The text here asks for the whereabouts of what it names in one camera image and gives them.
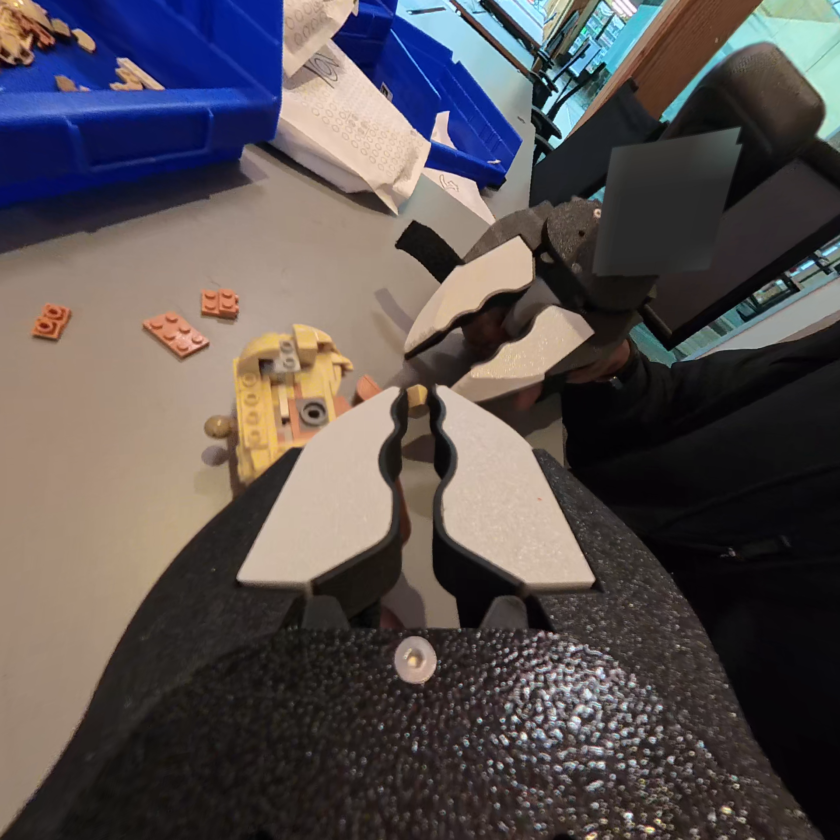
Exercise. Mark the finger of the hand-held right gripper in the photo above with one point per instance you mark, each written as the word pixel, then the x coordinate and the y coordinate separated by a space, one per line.
pixel 531 358
pixel 479 282

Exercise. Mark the blue plastic bin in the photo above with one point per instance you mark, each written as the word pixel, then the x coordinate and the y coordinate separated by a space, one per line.
pixel 164 118
pixel 446 111

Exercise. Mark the tan and brown brick model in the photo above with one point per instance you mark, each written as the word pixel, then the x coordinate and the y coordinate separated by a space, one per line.
pixel 262 407

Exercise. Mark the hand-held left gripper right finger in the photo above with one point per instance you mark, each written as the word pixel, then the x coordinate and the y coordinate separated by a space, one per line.
pixel 505 512

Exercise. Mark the black office chair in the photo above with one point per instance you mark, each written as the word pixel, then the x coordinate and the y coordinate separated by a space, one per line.
pixel 754 85

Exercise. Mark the grey desk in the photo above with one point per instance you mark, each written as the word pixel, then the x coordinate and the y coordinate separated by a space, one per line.
pixel 131 426

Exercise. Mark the reddish brown square brick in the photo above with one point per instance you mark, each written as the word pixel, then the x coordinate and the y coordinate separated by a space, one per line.
pixel 220 303

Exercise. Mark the wooden pillar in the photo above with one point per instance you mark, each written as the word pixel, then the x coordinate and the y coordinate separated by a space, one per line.
pixel 689 39

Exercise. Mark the small reddish brown plate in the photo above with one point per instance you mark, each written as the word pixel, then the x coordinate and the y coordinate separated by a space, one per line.
pixel 51 321

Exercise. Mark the reddish brown flat plate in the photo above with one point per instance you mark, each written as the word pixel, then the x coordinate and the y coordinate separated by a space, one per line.
pixel 176 334

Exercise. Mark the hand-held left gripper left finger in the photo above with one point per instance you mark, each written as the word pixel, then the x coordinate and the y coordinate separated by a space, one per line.
pixel 328 499

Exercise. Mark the pile of loose bricks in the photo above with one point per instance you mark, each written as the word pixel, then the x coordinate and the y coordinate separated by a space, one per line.
pixel 26 33

